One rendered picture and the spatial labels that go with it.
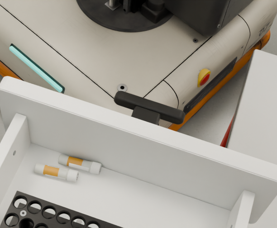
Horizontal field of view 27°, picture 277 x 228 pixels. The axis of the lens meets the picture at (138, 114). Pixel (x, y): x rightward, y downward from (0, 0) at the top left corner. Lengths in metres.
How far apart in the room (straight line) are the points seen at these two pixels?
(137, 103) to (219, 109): 1.12
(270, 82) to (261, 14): 0.78
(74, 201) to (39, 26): 0.89
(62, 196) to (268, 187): 0.21
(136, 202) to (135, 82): 0.77
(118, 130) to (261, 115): 0.29
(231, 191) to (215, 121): 1.09
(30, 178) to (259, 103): 0.34
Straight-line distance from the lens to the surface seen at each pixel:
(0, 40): 1.48
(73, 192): 0.61
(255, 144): 0.75
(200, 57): 1.43
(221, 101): 1.70
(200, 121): 1.65
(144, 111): 0.57
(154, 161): 0.57
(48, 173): 0.61
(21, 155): 0.62
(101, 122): 0.54
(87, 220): 0.53
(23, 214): 0.53
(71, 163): 0.61
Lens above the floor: 1.40
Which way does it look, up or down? 59 degrees down
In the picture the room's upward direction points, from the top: 10 degrees clockwise
